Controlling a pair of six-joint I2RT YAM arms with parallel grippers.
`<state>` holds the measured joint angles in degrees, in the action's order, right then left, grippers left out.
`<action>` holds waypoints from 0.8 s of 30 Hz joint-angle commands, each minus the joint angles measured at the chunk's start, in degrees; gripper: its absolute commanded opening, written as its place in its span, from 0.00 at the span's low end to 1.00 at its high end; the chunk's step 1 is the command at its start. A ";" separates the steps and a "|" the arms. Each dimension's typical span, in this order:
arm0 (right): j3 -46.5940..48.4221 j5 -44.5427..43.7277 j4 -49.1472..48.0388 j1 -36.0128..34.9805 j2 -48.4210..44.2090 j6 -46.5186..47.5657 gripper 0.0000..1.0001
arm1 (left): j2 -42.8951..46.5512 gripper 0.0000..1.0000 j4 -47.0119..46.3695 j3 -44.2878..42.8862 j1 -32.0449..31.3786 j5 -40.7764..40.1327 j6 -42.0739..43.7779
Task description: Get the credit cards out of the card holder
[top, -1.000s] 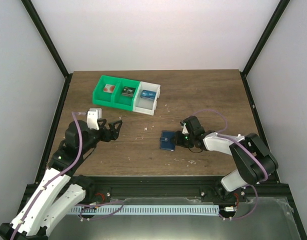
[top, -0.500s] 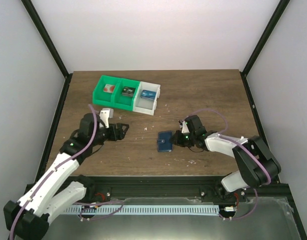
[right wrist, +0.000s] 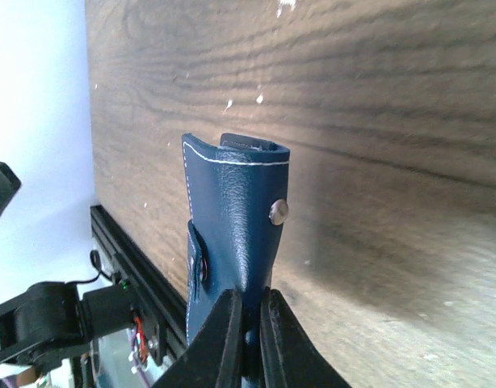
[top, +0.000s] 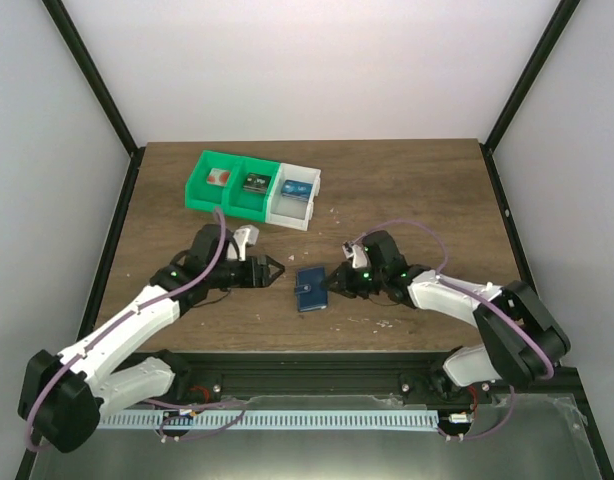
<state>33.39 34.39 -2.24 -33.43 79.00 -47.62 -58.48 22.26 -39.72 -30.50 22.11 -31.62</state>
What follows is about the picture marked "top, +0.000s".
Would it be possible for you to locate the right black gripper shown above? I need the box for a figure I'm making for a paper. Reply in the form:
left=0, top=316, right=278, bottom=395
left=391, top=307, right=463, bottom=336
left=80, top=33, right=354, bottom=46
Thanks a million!
left=320, top=262, right=386, bottom=300

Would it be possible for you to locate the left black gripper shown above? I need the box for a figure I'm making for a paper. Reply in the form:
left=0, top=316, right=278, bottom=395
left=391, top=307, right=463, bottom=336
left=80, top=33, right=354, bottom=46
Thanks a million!
left=208, top=256, right=286, bottom=290

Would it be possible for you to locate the blue card holder wallet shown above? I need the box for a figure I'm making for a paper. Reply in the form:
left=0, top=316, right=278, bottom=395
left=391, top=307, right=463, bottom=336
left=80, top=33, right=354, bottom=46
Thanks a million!
left=294, top=266, right=328, bottom=313

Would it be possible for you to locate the white translucent bin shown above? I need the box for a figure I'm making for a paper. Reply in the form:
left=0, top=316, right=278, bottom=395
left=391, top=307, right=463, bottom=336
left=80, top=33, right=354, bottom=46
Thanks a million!
left=265, top=163, right=321, bottom=231

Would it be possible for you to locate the green bin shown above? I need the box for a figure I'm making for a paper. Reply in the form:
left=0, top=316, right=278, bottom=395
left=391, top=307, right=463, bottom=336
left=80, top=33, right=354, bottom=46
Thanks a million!
left=225, top=156, right=280, bottom=223
left=185, top=150, right=241, bottom=212

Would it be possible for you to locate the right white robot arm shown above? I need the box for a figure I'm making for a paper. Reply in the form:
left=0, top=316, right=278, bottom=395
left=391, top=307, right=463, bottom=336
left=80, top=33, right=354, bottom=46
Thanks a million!
left=323, top=230, right=571, bottom=403

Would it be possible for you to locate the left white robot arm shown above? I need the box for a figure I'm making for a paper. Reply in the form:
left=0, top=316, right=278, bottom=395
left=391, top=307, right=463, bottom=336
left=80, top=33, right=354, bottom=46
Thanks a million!
left=18, top=224, right=285, bottom=453

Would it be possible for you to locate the blue card stack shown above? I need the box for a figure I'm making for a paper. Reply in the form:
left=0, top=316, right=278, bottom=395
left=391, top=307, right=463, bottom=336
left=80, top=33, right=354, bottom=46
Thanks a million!
left=281, top=179, right=313, bottom=202

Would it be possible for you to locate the black card stack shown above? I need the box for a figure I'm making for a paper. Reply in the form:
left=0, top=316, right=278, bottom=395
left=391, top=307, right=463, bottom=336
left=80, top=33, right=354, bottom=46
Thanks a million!
left=242, top=172, right=271, bottom=194

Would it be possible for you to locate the red white card stack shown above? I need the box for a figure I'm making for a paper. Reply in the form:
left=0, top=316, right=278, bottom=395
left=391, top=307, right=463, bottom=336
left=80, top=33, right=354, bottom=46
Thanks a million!
left=206, top=168, right=231, bottom=187

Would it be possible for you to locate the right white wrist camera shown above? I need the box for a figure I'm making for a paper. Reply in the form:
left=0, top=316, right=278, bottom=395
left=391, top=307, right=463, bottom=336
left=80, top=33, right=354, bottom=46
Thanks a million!
left=342, top=242, right=370, bottom=270

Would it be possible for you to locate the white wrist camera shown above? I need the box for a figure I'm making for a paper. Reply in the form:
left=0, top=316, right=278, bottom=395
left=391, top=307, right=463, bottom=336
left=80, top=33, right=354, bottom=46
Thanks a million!
left=232, top=225, right=259, bottom=261
left=342, top=242, right=370, bottom=270

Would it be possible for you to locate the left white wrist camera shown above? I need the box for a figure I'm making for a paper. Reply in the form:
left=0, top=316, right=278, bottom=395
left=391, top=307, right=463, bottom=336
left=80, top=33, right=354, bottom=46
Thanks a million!
left=232, top=225, right=259, bottom=261

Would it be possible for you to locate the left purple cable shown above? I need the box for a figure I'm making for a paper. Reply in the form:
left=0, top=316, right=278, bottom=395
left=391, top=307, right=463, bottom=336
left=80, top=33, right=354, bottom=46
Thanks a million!
left=24, top=207, right=228, bottom=454

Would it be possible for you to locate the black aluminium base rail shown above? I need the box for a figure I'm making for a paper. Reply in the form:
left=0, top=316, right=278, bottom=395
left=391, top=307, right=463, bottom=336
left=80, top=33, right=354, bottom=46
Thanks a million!
left=111, top=351, right=578, bottom=401

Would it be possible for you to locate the light blue slotted cable duct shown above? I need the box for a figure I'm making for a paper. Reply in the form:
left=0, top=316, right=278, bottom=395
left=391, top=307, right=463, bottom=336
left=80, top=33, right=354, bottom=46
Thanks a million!
left=98, top=409, right=439, bottom=432

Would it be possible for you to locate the left black frame post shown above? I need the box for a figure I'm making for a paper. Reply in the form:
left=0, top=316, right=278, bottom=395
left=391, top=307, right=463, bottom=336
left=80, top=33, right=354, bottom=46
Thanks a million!
left=41, top=0, right=140, bottom=156

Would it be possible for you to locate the black frame post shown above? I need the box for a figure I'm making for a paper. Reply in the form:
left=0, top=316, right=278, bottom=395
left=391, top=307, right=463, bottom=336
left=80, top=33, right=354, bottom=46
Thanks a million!
left=41, top=0, right=140, bottom=156
left=484, top=0, right=582, bottom=151

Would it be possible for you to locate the right black frame post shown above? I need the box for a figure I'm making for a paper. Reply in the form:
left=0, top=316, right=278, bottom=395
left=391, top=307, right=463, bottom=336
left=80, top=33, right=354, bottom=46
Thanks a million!
left=484, top=0, right=582, bottom=151

